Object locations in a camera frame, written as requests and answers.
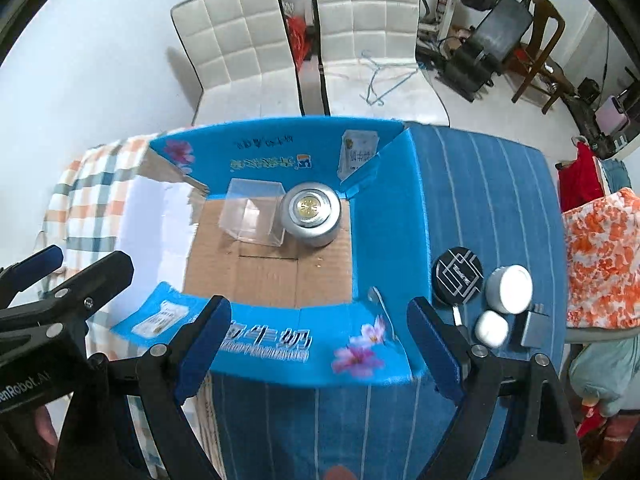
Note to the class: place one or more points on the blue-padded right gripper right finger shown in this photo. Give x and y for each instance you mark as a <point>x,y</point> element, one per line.
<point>442,347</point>

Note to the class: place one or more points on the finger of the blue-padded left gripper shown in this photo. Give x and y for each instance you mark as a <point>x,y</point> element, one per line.
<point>22,275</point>

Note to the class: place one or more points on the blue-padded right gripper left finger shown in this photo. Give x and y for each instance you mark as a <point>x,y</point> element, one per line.
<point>195,346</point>

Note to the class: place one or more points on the white earbuds case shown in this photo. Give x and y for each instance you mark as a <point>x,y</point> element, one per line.
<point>491,329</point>

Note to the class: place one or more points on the black round patterned case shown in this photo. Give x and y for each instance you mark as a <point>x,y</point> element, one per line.
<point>457,276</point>

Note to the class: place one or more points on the white round jar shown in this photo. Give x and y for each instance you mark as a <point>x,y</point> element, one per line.
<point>509,290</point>

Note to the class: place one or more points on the grey metal flask box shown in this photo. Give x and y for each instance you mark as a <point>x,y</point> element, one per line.
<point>535,326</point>

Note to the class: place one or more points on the clear plastic cube box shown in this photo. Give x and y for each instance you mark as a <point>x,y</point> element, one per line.
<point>251,212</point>

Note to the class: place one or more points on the silver round tin can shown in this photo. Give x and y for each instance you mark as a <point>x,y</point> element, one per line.
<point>311,213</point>

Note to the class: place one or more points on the person's left hand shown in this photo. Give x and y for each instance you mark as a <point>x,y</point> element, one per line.
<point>46,438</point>

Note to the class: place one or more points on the orange plaid tablecloth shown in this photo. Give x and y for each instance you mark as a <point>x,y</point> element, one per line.
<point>84,218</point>

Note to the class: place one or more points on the blue cardboard milk box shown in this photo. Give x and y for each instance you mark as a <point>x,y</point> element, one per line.
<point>300,316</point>

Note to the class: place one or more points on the blue striped tablecloth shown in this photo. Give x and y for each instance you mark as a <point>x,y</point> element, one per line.
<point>490,195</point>

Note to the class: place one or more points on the orange floral cushion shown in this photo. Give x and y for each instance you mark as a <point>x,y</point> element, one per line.
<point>602,251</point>

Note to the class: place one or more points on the red bag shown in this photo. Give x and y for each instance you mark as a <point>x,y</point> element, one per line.
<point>579,182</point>

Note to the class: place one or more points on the pink small suitcase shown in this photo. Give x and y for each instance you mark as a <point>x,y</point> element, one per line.
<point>611,117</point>

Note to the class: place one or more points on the left white padded chair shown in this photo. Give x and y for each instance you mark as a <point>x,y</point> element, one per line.
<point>242,57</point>

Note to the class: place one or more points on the white padded chair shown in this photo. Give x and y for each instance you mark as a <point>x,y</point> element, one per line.
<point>387,29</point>
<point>242,57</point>

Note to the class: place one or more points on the barbell weight bench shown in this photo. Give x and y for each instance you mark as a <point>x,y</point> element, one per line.
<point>469,41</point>

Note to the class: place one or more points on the right white padded chair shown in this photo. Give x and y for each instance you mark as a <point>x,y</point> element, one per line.
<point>387,29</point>

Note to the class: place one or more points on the brown wooden chair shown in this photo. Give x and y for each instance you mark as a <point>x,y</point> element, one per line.
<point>533,60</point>

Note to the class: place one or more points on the wire clothes hanger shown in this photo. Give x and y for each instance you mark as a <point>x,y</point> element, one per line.
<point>385,77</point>

